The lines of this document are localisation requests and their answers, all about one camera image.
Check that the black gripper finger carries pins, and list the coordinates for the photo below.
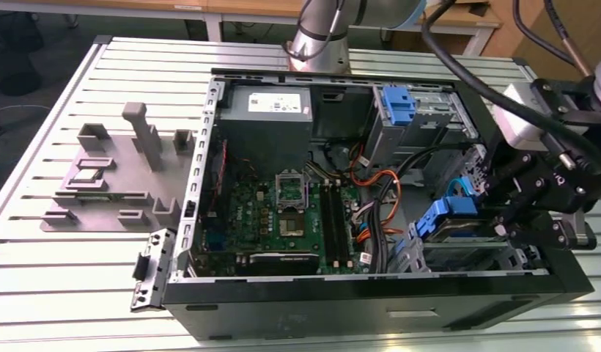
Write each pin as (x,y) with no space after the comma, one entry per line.
(535,223)
(518,176)

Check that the hard disk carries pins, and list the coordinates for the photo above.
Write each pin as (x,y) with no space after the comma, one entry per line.
(459,207)

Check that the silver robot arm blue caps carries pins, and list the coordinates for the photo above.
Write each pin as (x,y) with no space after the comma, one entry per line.
(319,51)

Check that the metal disk bay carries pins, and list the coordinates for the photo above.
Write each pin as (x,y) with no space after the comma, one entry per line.
(412,256)

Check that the metal optical drive cage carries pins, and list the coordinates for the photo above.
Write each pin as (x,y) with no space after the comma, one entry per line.
(427,110)

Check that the blue drive latch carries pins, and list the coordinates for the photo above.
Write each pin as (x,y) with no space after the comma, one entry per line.
(398,106)

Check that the black RAM slot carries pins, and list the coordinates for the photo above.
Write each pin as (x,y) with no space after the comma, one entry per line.
(330,220)
(343,220)

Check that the white framed wooden desk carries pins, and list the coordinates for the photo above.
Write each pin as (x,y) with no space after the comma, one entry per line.
(480,20)
(133,9)

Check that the CPU socket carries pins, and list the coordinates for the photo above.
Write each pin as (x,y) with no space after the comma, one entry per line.
(290,188)

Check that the black PC case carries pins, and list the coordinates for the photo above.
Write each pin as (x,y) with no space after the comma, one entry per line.
(330,311)

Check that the black graphics card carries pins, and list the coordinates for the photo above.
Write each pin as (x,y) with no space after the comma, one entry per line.
(280,262)

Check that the grey power supply unit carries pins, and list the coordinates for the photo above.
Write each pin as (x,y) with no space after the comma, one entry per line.
(260,143)

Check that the green motherboard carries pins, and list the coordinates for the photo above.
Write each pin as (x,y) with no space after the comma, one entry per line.
(251,220)

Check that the grey parts rack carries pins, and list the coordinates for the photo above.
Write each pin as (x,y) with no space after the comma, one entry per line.
(128,183)

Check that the silver CPU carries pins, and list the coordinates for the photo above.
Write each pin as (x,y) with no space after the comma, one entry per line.
(87,176)

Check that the dark office chair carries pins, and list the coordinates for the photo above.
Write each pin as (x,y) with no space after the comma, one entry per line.
(12,55)

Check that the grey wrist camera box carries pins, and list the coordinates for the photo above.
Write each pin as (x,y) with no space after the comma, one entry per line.
(515,130)

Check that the metal card retention bracket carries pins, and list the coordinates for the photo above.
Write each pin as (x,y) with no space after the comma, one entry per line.
(156,264)

